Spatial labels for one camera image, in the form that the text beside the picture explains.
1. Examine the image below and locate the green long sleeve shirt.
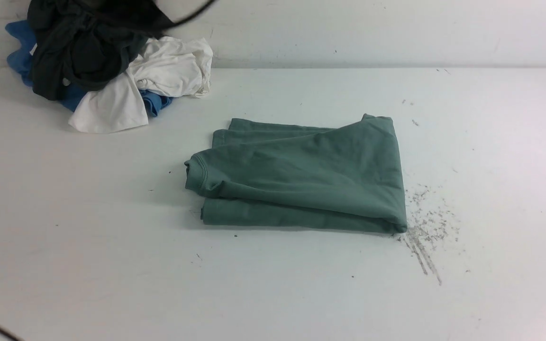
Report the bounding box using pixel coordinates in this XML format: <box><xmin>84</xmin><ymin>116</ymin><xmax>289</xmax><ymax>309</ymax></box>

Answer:
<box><xmin>185</xmin><ymin>114</ymin><xmax>408</xmax><ymax>234</ymax></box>

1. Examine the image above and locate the white crumpled shirt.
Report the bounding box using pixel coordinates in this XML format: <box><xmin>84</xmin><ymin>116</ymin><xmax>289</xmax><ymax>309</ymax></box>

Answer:
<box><xmin>69</xmin><ymin>36</ymin><xmax>214</xmax><ymax>134</ymax></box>

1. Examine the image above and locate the dark grey crumpled garment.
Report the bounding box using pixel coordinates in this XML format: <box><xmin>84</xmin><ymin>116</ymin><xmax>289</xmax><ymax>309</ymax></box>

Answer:
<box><xmin>27</xmin><ymin>0</ymin><xmax>172</xmax><ymax>100</ymax></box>

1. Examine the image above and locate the blue crumpled garment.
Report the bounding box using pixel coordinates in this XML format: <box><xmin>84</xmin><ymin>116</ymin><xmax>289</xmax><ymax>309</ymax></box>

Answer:
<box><xmin>6</xmin><ymin>20</ymin><xmax>173</xmax><ymax>117</ymax></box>

